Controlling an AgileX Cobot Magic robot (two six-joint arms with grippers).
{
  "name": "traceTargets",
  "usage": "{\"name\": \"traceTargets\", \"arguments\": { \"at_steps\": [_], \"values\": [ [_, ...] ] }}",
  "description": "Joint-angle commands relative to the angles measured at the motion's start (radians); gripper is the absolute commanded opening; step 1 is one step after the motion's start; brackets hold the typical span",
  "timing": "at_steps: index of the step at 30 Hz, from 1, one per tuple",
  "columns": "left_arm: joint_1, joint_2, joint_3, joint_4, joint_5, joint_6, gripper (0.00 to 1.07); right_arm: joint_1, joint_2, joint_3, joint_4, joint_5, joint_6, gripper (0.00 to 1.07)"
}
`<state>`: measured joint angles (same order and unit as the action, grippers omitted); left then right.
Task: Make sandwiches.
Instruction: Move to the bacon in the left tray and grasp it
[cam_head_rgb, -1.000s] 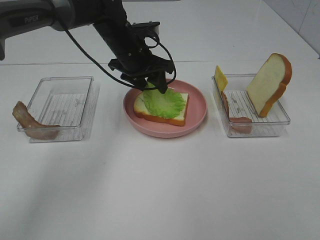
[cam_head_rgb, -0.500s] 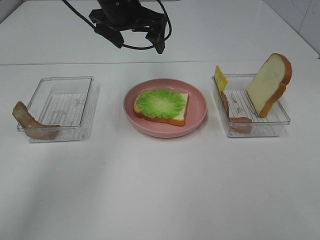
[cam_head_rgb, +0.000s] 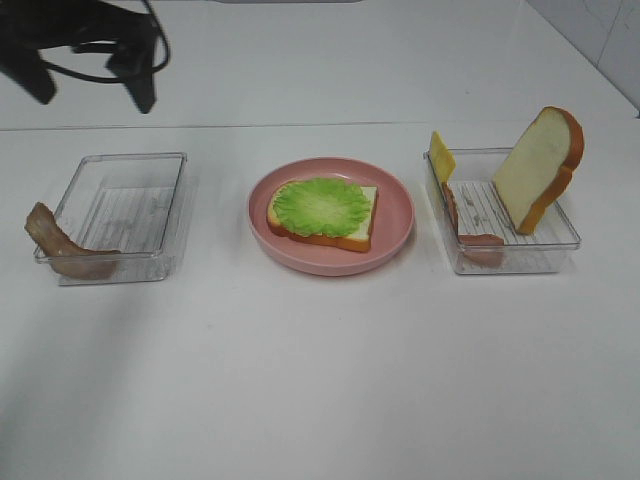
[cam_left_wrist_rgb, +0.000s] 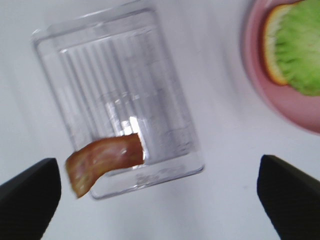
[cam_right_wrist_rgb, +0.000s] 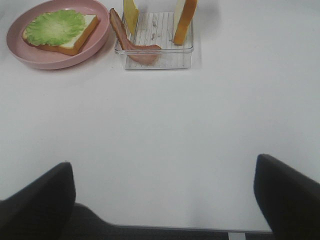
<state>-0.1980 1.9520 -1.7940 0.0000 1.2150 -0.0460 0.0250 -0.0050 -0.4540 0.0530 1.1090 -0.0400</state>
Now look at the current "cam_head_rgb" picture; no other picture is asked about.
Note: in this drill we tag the pink bacon strip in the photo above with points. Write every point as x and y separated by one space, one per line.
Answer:
486 249

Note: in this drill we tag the right clear plastic tray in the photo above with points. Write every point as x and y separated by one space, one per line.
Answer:
476 229

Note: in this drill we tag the green lettuce leaf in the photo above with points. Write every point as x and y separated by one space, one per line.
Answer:
320 205

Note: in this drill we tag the pink round plate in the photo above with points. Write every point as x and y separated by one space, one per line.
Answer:
392 223

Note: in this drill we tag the bread slice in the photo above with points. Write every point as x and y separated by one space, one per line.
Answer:
350 235
539 167

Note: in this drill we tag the clear plastic tray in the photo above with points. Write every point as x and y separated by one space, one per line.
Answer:
476 229
134 203

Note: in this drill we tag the yellow cheese slice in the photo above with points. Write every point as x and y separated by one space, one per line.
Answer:
441 158

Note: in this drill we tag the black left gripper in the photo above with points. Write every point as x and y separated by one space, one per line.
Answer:
128 37

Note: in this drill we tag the left clear plastic tray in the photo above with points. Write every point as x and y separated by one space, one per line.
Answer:
134 203

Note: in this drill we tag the brown bacon strip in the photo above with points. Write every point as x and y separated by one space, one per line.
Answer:
67 256

